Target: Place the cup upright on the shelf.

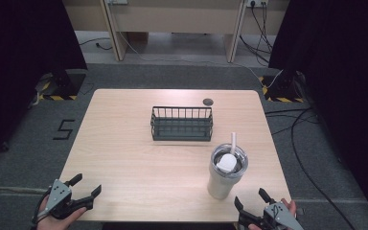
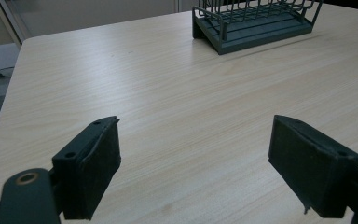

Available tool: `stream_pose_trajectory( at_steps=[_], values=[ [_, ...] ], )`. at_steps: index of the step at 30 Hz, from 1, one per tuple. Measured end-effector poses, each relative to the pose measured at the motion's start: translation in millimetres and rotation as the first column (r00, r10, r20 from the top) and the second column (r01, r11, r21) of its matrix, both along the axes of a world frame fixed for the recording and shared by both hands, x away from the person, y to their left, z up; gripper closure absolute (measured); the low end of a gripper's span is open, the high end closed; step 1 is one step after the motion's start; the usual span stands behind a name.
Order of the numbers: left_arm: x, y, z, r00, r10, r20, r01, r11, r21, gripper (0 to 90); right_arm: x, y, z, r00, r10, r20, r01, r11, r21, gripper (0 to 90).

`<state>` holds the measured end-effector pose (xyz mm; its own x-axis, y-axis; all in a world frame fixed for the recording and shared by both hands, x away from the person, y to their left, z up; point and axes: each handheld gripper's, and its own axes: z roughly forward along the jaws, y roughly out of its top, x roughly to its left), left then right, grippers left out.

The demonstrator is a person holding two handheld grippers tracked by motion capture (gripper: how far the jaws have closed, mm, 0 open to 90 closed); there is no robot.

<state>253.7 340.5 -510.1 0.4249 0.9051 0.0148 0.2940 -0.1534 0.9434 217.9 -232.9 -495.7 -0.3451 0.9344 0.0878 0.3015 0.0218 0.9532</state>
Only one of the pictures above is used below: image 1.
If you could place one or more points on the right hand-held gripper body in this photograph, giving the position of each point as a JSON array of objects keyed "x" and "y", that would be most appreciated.
[{"x": 276, "y": 217}]

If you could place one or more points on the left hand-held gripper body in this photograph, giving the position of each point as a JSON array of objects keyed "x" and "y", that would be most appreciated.
[{"x": 58, "y": 195}]

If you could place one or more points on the white tumbler cup with lid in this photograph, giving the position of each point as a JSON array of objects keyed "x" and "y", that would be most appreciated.
[{"x": 225, "y": 174}]

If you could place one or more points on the person's right hand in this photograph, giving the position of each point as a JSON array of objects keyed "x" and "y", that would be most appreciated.
[{"x": 290, "y": 207}]

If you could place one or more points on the person's left hand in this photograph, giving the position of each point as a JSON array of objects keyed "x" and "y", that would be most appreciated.
[{"x": 59, "y": 223}]

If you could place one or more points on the white straw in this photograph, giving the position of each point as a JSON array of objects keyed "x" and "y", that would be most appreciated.
[{"x": 233, "y": 143}]

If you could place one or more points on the black stand base striped tape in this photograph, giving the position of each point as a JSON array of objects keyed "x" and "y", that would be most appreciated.
[
  {"x": 64, "y": 83},
  {"x": 282, "y": 87}
]

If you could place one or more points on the round grey table grommet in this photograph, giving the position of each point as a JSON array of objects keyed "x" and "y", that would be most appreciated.
[{"x": 208, "y": 102}]

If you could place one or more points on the black curtain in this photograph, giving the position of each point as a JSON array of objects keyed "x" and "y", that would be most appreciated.
[
  {"x": 19, "y": 64},
  {"x": 338, "y": 80}
]

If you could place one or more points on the white wall socket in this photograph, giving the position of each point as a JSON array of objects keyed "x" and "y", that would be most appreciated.
[
  {"x": 257, "y": 2},
  {"x": 117, "y": 1}
]

